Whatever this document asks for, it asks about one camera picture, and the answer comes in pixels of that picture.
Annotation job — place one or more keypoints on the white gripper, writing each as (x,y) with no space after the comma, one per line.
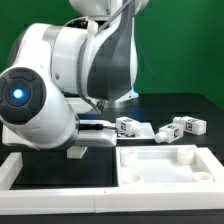
(92,133)

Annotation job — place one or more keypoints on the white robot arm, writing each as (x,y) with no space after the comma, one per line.
(56,73)

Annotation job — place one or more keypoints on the white square tabletop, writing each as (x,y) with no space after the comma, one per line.
(183,169)

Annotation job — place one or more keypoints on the white tag sheet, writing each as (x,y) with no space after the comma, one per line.
(146,133)

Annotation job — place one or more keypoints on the white U-shaped fence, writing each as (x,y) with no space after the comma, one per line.
(89,200)

